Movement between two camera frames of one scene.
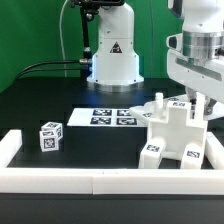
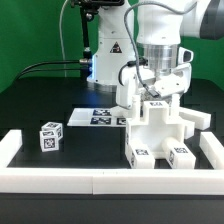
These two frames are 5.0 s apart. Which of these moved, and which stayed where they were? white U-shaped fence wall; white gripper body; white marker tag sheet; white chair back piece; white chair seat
Moved: white chair seat; white gripper body; white chair back piece
Stayed: white U-shaped fence wall; white marker tag sheet
